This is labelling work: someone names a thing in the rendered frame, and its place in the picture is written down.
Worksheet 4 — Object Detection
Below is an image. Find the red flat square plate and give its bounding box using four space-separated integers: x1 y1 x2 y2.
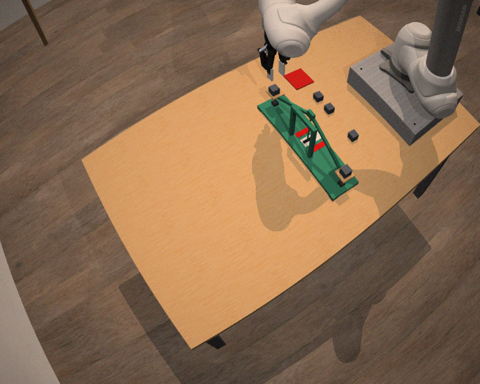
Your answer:
284 68 314 90

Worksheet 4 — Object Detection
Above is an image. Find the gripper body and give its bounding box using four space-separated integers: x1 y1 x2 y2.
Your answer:
264 31 273 52

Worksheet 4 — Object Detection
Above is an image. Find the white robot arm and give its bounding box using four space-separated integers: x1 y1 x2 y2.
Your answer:
258 0 473 119

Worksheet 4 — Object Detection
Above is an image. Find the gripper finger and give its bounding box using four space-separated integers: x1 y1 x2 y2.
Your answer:
258 44 277 81
278 52 290 76

